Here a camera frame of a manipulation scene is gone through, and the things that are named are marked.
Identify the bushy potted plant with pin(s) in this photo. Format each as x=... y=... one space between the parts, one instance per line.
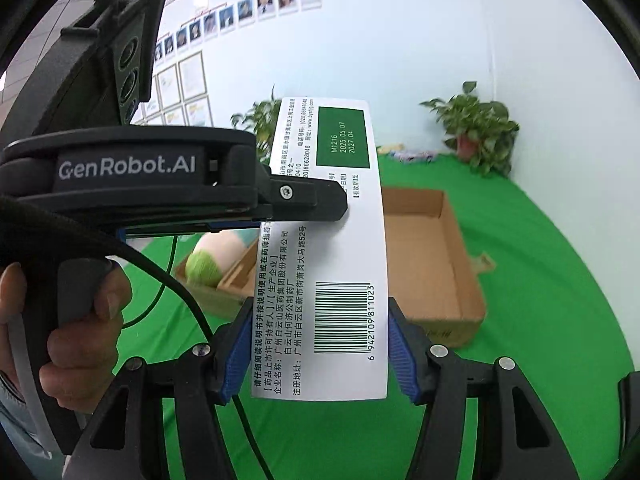
x=262 y=125

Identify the framed wall notices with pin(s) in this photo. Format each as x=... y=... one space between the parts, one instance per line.
x=185 y=85

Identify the potted plant red pot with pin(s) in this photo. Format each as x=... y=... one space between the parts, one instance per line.
x=480 y=125

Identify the white medicine box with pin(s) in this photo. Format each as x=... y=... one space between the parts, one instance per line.
x=340 y=240

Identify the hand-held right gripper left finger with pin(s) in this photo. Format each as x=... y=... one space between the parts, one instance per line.
x=235 y=355

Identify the person's left hand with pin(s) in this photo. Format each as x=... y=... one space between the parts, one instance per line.
x=80 y=360

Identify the colourful small packets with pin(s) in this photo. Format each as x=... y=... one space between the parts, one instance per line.
x=407 y=154

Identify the green tablecloth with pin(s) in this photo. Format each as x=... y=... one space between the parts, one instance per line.
x=525 y=285

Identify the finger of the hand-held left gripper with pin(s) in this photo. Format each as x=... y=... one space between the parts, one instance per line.
x=310 y=197

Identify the brown cardboard box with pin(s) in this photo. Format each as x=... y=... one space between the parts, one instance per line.
x=425 y=270

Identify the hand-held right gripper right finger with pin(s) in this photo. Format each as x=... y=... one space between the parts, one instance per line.
x=402 y=355

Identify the pastel plush toy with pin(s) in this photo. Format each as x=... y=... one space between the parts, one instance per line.
x=210 y=260

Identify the row of portrait photos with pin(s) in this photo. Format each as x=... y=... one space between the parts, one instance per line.
x=265 y=5

